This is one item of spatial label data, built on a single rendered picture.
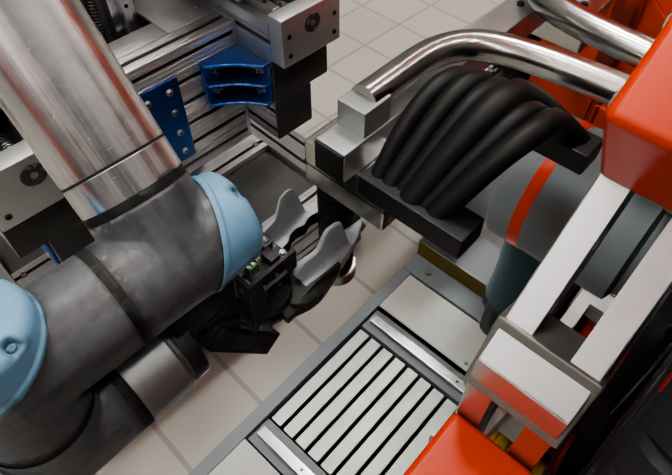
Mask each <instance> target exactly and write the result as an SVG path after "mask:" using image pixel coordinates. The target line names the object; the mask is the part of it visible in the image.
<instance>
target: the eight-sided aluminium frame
mask: <svg viewBox="0 0 672 475"><path fill-rule="evenodd" d="M634 194H635V192H633V191H631V190H629V189H627V188H625V187H623V186H621V185H619V184H618V183H616V182H614V181H612V180H610V179H608V178H606V177H605V176H603V175H602V173H601V172H600V174H599V175H598V177H597V178H596V180H595V181H594V183H593V184H592V186H591V187H590V189H589V190H588V192H587V193H586V195H585V196H584V198H583V199H582V201H581V202H580V204H579V205H578V207H577V208H576V210H575V211H574V213H573V214H572V216H571V217H570V219H569V220H568V222H567V223H566V225H565V226H564V228H563V229H562V231H561V232H560V234H559V236H558V237H557V239H556V240H555V242H554V243H553V245H552V246H551V248H550V249H549V251H548V252H547V254H546V255H545V257H544V258H543V260H542V261H541V263H540V264H539V266H538V267H537V269H536V270H535V272H534V273H533V275H532V276H531V278H530V279H529V281H528V282H527V284H526V285H525V287H524V288H523V290H522V291H521V293H520V294H519V296H518V297H517V299H516V300H515V301H514V302H513V303H512V304H511V305H510V306H509V307H508V308H506V309H505V310H504V311H503V312H502V313H501V314H500V315H499V316H498V317H497V319H496V321H495V323H494V325H493V326H492V328H491V330H490V332H489V333H488V335H487V337H486V339H485V340H484V342H483V344H482V346H481V347H480V349H479V351H478V353H477V354H476V356H475V358H474V360H473V362H472V363H471V365H470V367H469V369H468V370H467V372H466V374H465V376H464V379H465V380H466V381H467V382H468V383H467V385H466V388H465V390H464V392H463V395H462V397H461V400H460V402H459V404H458V407H457V409H456V412H455V414H459V415H461V416H462V417H463V418H465V419H466V420H467V421H468V422H470V423H471V424H472V425H473V426H475V427H476V428H477V429H478V430H480V431H481V432H482V433H483V434H485V435H486V436H487V437H488V438H491V436H492V435H493V434H494V433H495V432H496V431H497V430H498V431H499V432H500V433H502V434H503V435H504V436H505V437H507V438H508V439H509V440H511V441H512V442H513V445H512V446H511V447H510V449H509V450H508V452H507V453H508V454H510V455H511V456H512V457H513V458H515V459H516V460H517V461H518V462H520V463H521V464H522V465H523V466H525V467H526V468H527V469H528V470H530V471H531V470H532V469H533V468H534V467H535V466H536V464H537V463H538V462H539V461H540V460H541V458H542V457H543V456H544V455H545V454H546V453H547V451H548V450H549V449H550V448H551V447H553V448H555V449H557V448H559V446H560V445H561V444H562V443H563V441H564V440H565V439H566V437H567V436H568V435H569V434H570V432H571V431H572V430H573V428H574V427H575V426H576V425H577V423H578V422H579V421H580V419H581V418H582V417H583V415H584V414H585V413H586V412H587V410H588V409H589V408H590V406H591V405H592V404H593V403H594V401H595V400H596V399H597V397H598V396H599V395H600V394H601V392H602V391H603V390H604V388H605V386H606V385H607V383H608V381H609V380H610V378H611V376H612V374H613V373H614V371H615V369H616V368H617V366H618V364H619V360H618V358H619V357H620V355H621V354H622V353H623V351H624V350H625V348H626V347H627V346H628V344H629V343H630V342H631V340H632V339H633V337H634V336H635V335H636V333H637V332H638V331H639V329H640V328H641V326H642V325H643V324H644V322H645V321H646V320H647V318H648V317H649V315H650V314H651V313H652V311H653V310H654V309H655V307H656V306H657V304H658V303H659V302H660V300H661V299H662V297H663V296H664V295H665V293H666V292H667V291H668V289H669V288H670V286H671V285H672V218H671V220H670V221H669V222H668V224H667V225H666V227H665V228H664V230H663V231H662V232H661V234H660V235H659V237H658V238H657V239H656V241H655V242H654V244H653V245H652V247H651V248H650V249H649V251H648V252H647V254H646V255H645V256H644V258H643V259H642V261H641V262H640V264H639V265H638V266H637V268H636V269H635V271H634V272H633V273H632V275H631V276H630V278H629V279H628V281H627V282H626V283H625V285H624V286H623V288H622V289H621V290H620V292H619V293H618V295H617V296H615V295H613V294H612V293H611V294H609V295H608V296H606V297H605V298H603V299H600V298H598V297H596V296H595V295H593V294H592V293H590V292H588V291H587V290H585V289H583V288H582V287H581V289H580V290H579V291H578V293H577V294H576V295H575V297H574V298H573V300H572V301H571V302H570V304H569V306H568V308H567V311H566V312H565V313H564V315H563V316H562V317H561V319H560V320H558V319H556V318H555V317H553V316H552V314H553V313H554V311H555V310H556V308H557V307H558V305H559V304H560V302H561V301H562V300H563V298H564V297H565V295H566V294H567V292H568V291H569V289H570V288H571V286H572V285H573V283H574V282H575V280H576V279H577V278H578V276H579V275H580V273H581V272H582V270H583V269H584V267H585V266H586V264H587V263H588V261H589V260H590V259H591V257H592V256H593V254H594V253H595V251H596V250H597V248H598V247H599V245H600V244H601V242H602V241H603V239H604V238H605V237H606V235H607V234H608V232H609V231H610V229H611V228H612V226H613V225H614V223H615V222H616V220H617V219H618V217H619V216H620V215H621V213H622V212H623V210H624V209H625V207H626V206H627V204H628V203H629V201H630V200H631V198H632V197H633V196H634ZM581 318H582V319H583V320H585V321H586V322H588V323H590V324H591V325H593V326H594V329H593V330H592V332H591V333H590V334H589V336H588V337H587V338H585V337H584V336H582V335H581V334H579V333H578V332H576V331H575V330H573V328H574V327H575V325H576V324H577V323H578V321H579V320H580V319H581Z"/></svg>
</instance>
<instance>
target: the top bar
mask: <svg viewBox="0 0 672 475"><path fill-rule="evenodd" d="M544 22H546V21H545V20H544V19H543V18H541V17H540V16H539V15H538V14H537V13H536V12H535V11H534V10H533V9H532V8H531V7H530V5H529V3H528V1H527V0H506V1H505V2H504V3H502V4H501V5H500V6H498V7H497V8H495V9H494V10H493V11H491V12H490V13H488V14H487V15H486V16H484V17H483V18H482V19H480V20H479V21H477V22H476V23H475V24H473V25H472V26H470V27H469V28H468V29H489V30H496V31H502V32H506V33H511V34H515V35H519V36H523V37H527V36H528V35H529V34H531V33H532V32H533V31H534V30H536V29H537V28H538V27H539V26H541V25H542V24H543V23H544ZM492 64H493V63H487V62H479V61H464V62H457V63H453V64H449V65H446V66H443V67H441V68H438V69H436V70H434V71H432V72H430V73H429V74H427V75H425V76H424V77H423V78H421V79H420V80H419V81H417V82H416V83H415V84H413V85H412V86H411V87H409V88H408V89H407V90H405V91H404V92H403V93H401V94H400V95H398V96H397V97H396V98H394V99H393V100H392V101H391V109H390V119H389V121H388V122H387V123H385V124H384V125H383V126H381V127H380V128H379V129H378V130H376V131H375V132H374V133H372V134H371V135H370V136H368V137H367V138H366V139H362V138H360V137H358V136H357V135H355V134H353V133H352V132H350V131H348V130H347V129H345V128H343V127H342V126H340V125H339V124H338V123H336V124H335V125H333V126H332V127H331V128H329V129H328V130H326V131H325V132H324V133H322V134H321V135H320V136H318V137H317V138H316V140H315V141H314V144H315V166H316V167H317V168H318V169H320V170H321V171H323V172H324V173H326V174H327V175H329V176H330V177H332V178H333V179H335V180H336V181H338V182H339V183H341V184H342V183H343V182H346V181H347V180H348V179H349V178H351V177H352V176H353V175H354V174H356V173H357V172H358V171H359V170H361V169H362V168H363V167H364V166H366V165H367V164H368V163H369V162H371V161H372V160H373V159H374V158H376V157H377V156H378V155H379V153H380V151H381V149H382V147H383V145H384V143H385V141H386V139H387V137H388V135H389V133H390V132H391V130H392V128H393V126H394V124H395V123H396V121H397V119H398V118H399V116H400V115H401V113H402V111H403V110H404V108H405V107H406V106H407V104H408V103H409V101H410V100H411V99H412V97H413V96H414V95H415V94H416V93H417V91H418V90H419V89H420V88H421V87H422V86H423V85H424V84H425V83H426V82H427V81H428V80H429V79H431V78H432V77H433V76H434V75H436V74H437V73H439V72H441V71H443V70H445V69H447V68H449V67H452V66H457V65H461V66H466V67H469V68H471V69H483V70H486V69H487V68H488V67H489V66H491V65H492Z"/></svg>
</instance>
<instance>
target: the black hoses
mask: <svg viewBox="0 0 672 475"><path fill-rule="evenodd" d="M602 143H603V138H601V137H599V136H597V135H595V134H593V133H591V132H589V131H587V130H586V129H585V128H584V127H583V126H582V125H581V124H580V123H579V122H578V121H577V120H576V119H575V118H574V117H573V116H572V115H571V114H570V113H569V112H568V111H567V110H566V109H565V108H564V107H563V106H562V105H561V104H560V103H559V102H558V101H557V100H555V99H554V98H553V97H552V96H551V95H550V94H549V93H547V92H546V91H545V90H544V89H543V88H541V87H540V86H538V85H537V84H535V83H533V82H531V81H528V80H525V79H522V78H513V79H507V78H505V77H502V76H495V75H493V74H492V73H490V72H488V71H485V70H483V69H471V68H469V67H466V66H461V65H457V66H452V67H449V68H447V69H445V70H443V71H441V72H439V73H437V74H436V75H434V76H433V77H432V78H431V79H429V80H428V81H427V82H426V83H425V84H424V85H423V86H422V87H421V88H420V89H419V90H418V91H417V93H416V94H415V95H414V96H413V97H412V99H411V100H410V101H409V103H408V104H407V106H406V107H405V108H404V110H403V111H402V113H401V115H400V116H399V118H398V119H397V121H396V123H395V124H394V126H393V128H392V130H391V132H390V133H389V135H388V137H387V139H386V141H385V143H384V145H383V147H382V149H381V151H380V153H379V155H378V157H377V160H376V162H375V163H374V164H373V165H372V166H370V167H369V168H368V169H367V170H365V171H364V172H363V173H362V174H360V176H359V183H358V193H359V194H360V195H361V196H363V197H364V198H366V199H367V200H369V201H370V202H372V203H373V204H375V205H376V206H378V207H379V208H381V209H382V210H384V211H385V212H387V213H388V214H390V215H391V216H393V217H394V218H396V219H397V220H399V221H400V222H402V223H403V224H405V225H406V226H408V227H409V228H411V229H412V230H414V231H415V232H417V233H418V234H420V235H421V236H423V237H424V238H426V239H427V240H429V241H430V242H432V243H433V244H435V245H436V246H438V247H439V248H441V249H442V250H444V251H445V252H447V253H448V254H450V255H451V256H453V257H454V258H456V259H458V258H460V257H461V255H462V254H463V253H464V252H465V251H466V250H467V249H468V248H469V247H470V246H471V245H472V244H473V243H474V242H475V241H476V240H477V239H478V238H479V237H480V234H481V231H482V227H483V224H484V221H485V220H484V218H482V217H481V216H479V215H478V214H476V213H474V212H473V211H471V210H469V209H468V208H466V207H465V206H466V205H467V204H468V203H469V202H470V201H471V200H472V199H473V198H474V197H476V196H477V195H478V194H479V193H480V192H481V191H482V190H483V189H485V188H486V187H487V186H488V185H489V184H490V183H491V182H493V181H494V180H495V179H496V178H497V177H499V176H500V175H501V174H502V173H503V172H505V171H506V170H507V169H508V168H510V167H511V166H512V165H513V164H515V163H516V162H517V161H519V160H520V159H521V158H523V157H524V156H526V155H527V154H528V153H530V152H531V151H535V152H537V153H539V154H540V155H542V156H544V157H546V158H548V159H550V160H552V161H554V162H556V163H557V164H559V165H561V166H563V167H565V168H567V169H569V170H571V171H572V172H574V173H576V174H578V175H580V174H582V173H583V172H584V171H585V170H586V168H587V167H588V166H589V165H590V164H591V163H592V162H593V161H594V160H595V158H596V157H597V155H598V153H599V151H600V149H601V147H602Z"/></svg>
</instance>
